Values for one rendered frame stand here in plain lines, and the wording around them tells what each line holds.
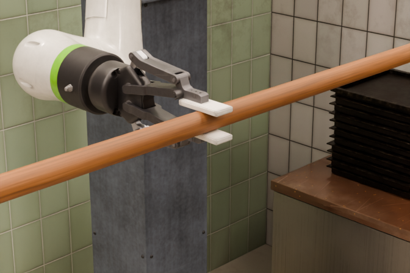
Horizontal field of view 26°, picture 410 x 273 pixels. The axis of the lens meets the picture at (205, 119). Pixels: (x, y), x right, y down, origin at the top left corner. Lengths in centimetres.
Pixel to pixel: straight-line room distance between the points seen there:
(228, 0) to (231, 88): 31
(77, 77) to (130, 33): 21
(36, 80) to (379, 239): 124
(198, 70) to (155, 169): 24
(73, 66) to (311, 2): 179
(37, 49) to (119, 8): 17
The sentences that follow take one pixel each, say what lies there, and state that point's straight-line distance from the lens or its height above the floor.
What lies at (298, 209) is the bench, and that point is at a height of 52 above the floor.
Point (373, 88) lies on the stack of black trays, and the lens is 254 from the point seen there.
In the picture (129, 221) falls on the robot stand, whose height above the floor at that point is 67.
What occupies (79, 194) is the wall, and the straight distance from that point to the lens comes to 268.
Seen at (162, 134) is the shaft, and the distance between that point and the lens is 107.
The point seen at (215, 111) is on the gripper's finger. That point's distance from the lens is 111.
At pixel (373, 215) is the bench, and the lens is 234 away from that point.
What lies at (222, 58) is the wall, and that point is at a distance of 297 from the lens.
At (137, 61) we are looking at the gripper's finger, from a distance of 121.
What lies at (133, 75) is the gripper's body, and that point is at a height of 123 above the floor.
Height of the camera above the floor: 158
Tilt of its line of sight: 19 degrees down
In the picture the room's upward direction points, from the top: straight up
